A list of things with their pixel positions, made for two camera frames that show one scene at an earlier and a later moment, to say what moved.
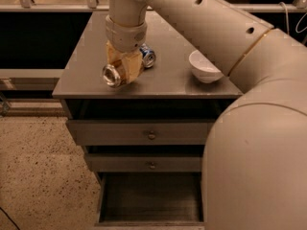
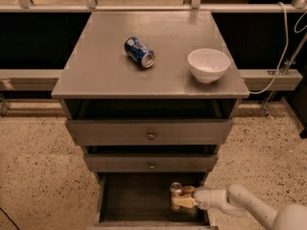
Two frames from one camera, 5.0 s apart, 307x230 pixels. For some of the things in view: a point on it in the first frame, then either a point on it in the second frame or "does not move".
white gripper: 125,38 → 202,197
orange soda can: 111,76 → 175,192
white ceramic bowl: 203,68 does not move
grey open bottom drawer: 150,199 does not move
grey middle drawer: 145,162 does not move
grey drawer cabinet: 145,139 does not move
